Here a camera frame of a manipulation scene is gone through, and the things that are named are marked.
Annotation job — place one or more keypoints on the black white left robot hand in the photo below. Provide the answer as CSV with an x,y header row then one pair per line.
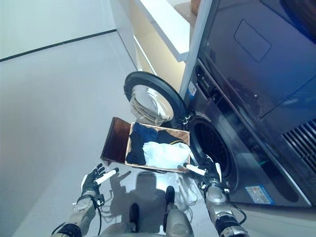
x,y
90,184

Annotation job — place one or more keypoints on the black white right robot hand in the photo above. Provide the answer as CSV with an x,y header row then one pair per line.
x,y
212,171

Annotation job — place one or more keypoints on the white garment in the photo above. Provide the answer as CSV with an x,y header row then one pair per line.
x,y
165,155

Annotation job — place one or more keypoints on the black garment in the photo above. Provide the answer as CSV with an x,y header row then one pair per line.
x,y
168,138

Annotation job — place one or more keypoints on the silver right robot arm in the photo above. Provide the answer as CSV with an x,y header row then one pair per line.
x,y
217,200

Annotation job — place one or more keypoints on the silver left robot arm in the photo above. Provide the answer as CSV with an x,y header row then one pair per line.
x,y
82,209

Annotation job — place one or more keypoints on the grey washing machine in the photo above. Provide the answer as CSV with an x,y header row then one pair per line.
x,y
247,160

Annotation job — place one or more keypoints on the wicker laundry basket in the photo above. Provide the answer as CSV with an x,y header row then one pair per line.
x,y
182,138

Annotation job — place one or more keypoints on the white blue notice sticker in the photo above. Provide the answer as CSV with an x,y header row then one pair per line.
x,y
260,195

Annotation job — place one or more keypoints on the silver left robot leg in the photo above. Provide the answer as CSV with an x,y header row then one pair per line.
x,y
134,214

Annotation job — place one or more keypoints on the silver robot leg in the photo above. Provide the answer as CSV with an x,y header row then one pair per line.
x,y
134,214
176,217

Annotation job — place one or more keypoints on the dark navy garment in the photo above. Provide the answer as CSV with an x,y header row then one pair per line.
x,y
134,150

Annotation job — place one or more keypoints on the silver right robot leg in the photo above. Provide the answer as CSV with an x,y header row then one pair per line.
x,y
176,217

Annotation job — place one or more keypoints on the blue garment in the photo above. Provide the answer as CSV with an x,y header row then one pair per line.
x,y
144,132

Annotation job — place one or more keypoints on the blue energy label sticker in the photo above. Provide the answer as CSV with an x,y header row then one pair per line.
x,y
192,90

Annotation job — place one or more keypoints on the round glass washer door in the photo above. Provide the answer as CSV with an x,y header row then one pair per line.
x,y
153,98

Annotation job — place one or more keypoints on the dark stacked dryer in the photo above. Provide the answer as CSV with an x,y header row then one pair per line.
x,y
247,61

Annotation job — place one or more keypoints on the white cabinet with beige shelves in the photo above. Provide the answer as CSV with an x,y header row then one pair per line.
x,y
163,29

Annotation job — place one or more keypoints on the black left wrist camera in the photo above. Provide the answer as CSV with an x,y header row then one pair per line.
x,y
99,200

